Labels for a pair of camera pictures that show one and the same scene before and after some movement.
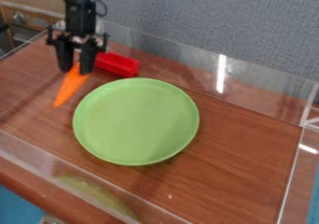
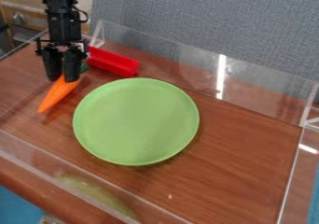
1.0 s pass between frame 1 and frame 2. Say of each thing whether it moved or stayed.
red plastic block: stayed
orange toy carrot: moved
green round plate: stayed
